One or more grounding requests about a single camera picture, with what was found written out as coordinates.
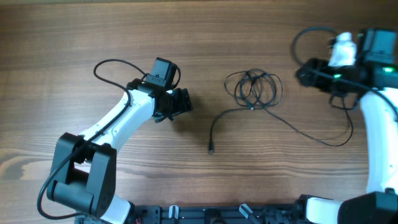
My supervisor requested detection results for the thin black cable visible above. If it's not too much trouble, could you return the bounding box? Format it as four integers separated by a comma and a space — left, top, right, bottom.
223, 68, 354, 147

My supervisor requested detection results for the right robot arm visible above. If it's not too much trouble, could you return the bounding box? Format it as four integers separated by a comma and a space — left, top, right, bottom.
290, 27, 397, 223

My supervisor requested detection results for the black left camera cable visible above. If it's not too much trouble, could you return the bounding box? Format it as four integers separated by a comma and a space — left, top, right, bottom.
36, 58, 182, 220

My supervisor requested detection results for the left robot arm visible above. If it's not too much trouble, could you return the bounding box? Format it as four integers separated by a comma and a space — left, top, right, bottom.
37, 57, 192, 223

